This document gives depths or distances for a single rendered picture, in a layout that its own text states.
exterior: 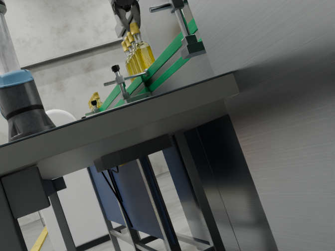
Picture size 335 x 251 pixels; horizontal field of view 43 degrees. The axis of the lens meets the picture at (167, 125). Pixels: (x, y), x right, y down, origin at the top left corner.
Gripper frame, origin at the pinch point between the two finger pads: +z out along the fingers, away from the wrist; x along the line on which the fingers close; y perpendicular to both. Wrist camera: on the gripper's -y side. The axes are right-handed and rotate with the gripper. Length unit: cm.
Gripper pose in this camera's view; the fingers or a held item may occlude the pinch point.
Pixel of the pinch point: (133, 26)
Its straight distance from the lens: 170.6
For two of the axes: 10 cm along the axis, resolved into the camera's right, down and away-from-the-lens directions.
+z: 3.3, 9.4, -0.5
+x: -9.0, 3.0, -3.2
